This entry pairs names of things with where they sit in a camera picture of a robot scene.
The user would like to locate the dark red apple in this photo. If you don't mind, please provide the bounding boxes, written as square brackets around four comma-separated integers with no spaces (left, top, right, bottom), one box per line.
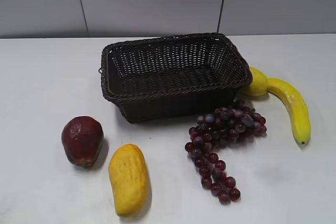
[61,116,104,167]

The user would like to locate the yellow mango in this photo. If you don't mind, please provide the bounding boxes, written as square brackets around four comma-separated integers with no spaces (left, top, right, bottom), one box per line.
[109,144,150,218]

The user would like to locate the yellow banana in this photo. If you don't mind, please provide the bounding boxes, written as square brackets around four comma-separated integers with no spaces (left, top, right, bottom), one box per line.
[267,78,311,145]

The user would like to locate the black woven rectangular basket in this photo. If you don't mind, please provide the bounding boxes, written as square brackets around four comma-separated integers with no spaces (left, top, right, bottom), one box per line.
[100,33,253,123]

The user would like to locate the purple grape bunch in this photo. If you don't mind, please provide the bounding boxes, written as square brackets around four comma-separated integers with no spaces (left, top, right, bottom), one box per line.
[184,99,267,205]

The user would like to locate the yellow lemon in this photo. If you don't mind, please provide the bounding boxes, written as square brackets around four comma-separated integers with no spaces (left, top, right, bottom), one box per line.
[240,67,269,97]

